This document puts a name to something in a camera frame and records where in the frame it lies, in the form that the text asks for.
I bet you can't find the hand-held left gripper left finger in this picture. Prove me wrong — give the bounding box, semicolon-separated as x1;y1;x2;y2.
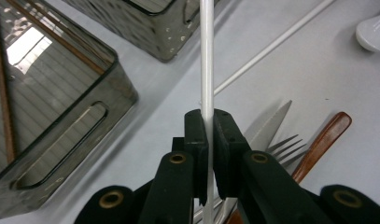
173;108;210;207

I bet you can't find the white chopstick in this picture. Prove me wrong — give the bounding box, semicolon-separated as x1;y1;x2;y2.
213;0;336;97
199;0;216;224

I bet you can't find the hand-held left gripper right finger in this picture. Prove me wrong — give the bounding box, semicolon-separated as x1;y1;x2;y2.
213;108;252;200

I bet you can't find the brown wooden spoon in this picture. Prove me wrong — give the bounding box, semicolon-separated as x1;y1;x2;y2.
224;111;353;224

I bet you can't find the steel table knife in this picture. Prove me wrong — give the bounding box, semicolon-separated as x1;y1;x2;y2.
192;99;293;224

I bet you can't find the grey translucent plastic bin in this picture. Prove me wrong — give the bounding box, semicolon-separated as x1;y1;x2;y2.
61;0;223;63
0;0;139;220

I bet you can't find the steel fork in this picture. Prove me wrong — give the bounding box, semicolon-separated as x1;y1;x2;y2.
215;133;307;224

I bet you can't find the brown wooden chopstick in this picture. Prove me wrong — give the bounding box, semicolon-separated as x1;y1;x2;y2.
0;0;18;164
5;0;106;76

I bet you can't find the white ceramic spoon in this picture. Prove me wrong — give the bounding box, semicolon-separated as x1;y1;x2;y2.
355;11;380;54

